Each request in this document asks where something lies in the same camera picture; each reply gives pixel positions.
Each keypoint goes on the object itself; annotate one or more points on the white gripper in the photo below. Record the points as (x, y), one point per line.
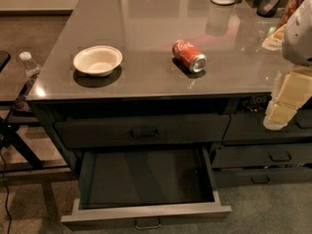
(299, 38)

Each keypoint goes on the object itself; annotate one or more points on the grey drawer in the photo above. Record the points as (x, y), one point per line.
(163, 129)
(262, 155)
(247, 128)
(262, 176)
(146, 188)

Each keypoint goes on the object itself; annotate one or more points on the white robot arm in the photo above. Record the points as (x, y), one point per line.
(296, 43)

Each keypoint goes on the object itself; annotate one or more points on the red cola can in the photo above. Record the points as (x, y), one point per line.
(193, 59)

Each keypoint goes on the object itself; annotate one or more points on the glass jar of snacks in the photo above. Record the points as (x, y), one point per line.
(290, 8)

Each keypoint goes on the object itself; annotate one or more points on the white paper bowl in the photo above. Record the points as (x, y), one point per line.
(98, 61)

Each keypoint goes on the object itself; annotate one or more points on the clear plastic water bottle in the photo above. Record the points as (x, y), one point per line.
(32, 70)

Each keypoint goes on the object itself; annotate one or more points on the black side table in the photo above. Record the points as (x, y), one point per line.
(20, 115)

